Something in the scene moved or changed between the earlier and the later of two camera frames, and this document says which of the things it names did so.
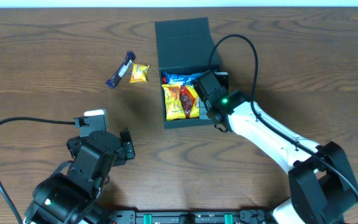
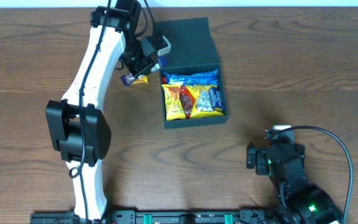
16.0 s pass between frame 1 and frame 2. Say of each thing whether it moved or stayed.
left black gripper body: moved
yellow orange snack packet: stayed
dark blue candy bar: moved
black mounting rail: stayed
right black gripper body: moved
